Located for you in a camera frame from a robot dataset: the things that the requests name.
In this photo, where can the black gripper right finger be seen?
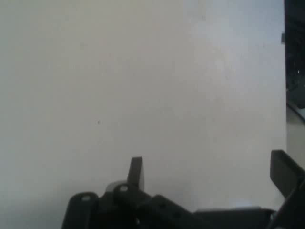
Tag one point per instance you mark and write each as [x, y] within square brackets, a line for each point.
[283, 171]

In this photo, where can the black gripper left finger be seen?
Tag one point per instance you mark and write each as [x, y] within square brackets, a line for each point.
[124, 210]

